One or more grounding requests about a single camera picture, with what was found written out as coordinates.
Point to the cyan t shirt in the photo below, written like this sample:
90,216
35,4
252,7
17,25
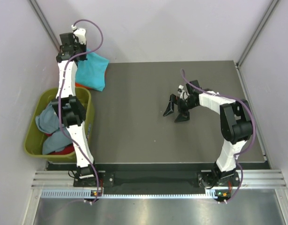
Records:
91,72

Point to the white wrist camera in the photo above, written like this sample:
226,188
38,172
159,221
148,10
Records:
182,93
80,33

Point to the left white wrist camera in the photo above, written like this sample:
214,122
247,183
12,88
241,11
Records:
80,33

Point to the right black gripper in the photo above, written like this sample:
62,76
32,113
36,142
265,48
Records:
183,116

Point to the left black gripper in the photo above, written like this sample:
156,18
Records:
83,47

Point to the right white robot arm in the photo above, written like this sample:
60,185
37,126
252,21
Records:
235,121

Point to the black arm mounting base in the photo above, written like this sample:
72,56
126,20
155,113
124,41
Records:
153,172

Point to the grey blue t shirt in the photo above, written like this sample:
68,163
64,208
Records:
47,122
56,142

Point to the folded orange t shirt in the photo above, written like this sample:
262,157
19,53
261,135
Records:
80,85

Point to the aluminium frame rail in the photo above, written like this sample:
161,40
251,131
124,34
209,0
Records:
248,98

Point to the red t shirt in bin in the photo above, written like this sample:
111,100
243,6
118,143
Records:
68,149

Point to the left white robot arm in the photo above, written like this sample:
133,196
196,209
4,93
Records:
68,108

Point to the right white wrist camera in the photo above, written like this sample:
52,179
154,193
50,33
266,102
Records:
182,93

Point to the slotted white cable duct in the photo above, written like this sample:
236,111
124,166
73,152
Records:
91,194

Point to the olive green plastic bin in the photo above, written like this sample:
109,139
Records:
35,138

